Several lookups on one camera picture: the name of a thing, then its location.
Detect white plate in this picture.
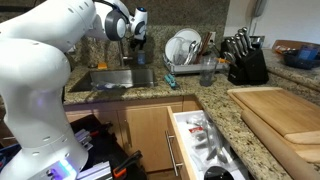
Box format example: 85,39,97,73
165,36,190,63
175,28,201,43

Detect orange black clamp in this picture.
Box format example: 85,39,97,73
112,150,143,178

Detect wooden cutting board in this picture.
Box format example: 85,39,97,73
227,87,320,163

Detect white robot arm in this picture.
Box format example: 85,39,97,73
0,0,147,180

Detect black knife block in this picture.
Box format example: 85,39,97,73
220,27,269,85

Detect teal handled scissors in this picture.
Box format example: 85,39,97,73
164,74,179,90

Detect wooden rolling pin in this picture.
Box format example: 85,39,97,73
241,110,320,180

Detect blue soap pump bottle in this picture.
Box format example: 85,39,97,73
137,50,146,65

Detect clear plastic cup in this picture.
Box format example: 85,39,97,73
199,55,218,87

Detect wooden drawer with handle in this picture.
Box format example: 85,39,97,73
115,105,251,180

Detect orange sponge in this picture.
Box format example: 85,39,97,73
97,62,108,70

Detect steel kitchen faucet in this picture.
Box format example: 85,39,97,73
118,41,132,67

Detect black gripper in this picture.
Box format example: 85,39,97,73
129,36,146,51

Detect orange handled utensil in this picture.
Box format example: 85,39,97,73
216,58,231,64

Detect brown chopsticks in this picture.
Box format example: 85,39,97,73
194,31,212,64

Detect stainless steel sink basin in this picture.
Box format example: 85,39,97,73
70,68,157,92

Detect dark blue bowl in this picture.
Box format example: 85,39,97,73
283,45,320,70

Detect white dish rack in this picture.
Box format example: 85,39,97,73
161,53,231,76

